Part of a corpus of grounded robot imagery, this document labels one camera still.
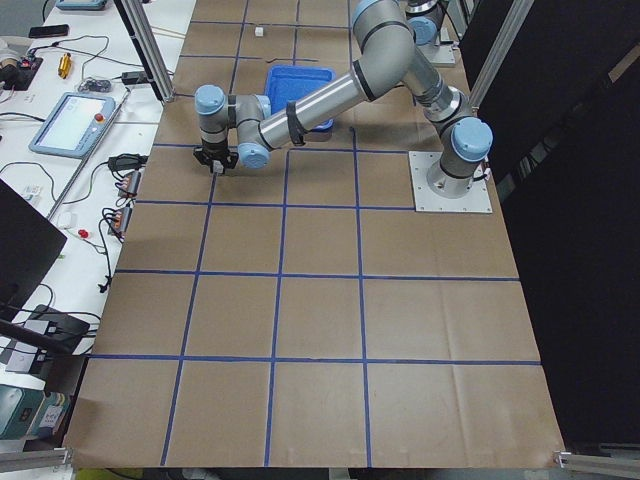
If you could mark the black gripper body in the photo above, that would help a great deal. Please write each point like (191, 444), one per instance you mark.
(215, 154)

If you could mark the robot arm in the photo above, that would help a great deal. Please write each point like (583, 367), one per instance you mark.
(242, 129)
(425, 17)

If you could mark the blue plastic tray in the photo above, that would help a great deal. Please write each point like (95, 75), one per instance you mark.
(285, 83)

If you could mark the black power adapter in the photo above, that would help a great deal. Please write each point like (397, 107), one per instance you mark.
(134, 78)

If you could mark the teach pendant tablet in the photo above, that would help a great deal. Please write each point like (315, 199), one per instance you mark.
(74, 126)

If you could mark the brown paper mat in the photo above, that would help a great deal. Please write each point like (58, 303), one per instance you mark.
(305, 314)

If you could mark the gold metal cylinder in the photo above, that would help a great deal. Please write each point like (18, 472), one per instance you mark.
(64, 66)

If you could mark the black monitor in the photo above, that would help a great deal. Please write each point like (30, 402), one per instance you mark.
(30, 244)

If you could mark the black smartphone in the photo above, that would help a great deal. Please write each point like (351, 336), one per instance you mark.
(49, 31)

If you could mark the aluminium frame post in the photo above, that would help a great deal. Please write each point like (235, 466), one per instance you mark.
(508, 32)
(140, 33)

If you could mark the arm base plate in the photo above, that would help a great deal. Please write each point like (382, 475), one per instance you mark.
(450, 200)
(438, 55)

